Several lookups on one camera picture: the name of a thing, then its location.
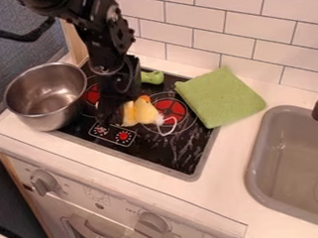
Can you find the green toy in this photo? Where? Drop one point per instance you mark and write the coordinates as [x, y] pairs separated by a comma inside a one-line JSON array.
[[152, 77]]

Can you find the yellow plush duck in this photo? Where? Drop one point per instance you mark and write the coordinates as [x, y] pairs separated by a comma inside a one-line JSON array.
[[141, 112]]

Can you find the toy sink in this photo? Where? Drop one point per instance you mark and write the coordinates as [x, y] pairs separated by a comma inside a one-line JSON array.
[[292, 166]]

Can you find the silver pot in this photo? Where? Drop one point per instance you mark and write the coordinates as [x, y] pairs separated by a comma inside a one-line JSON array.
[[45, 96]]

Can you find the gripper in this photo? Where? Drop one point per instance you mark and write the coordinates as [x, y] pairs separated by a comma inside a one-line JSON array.
[[117, 84]]

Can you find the green cloth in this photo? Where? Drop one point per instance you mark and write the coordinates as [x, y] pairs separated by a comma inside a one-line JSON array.
[[219, 97]]

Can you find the toy stove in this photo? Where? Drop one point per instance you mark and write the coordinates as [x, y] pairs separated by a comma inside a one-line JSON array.
[[158, 137]]

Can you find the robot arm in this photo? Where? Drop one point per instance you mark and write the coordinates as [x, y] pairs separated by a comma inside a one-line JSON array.
[[101, 24]]

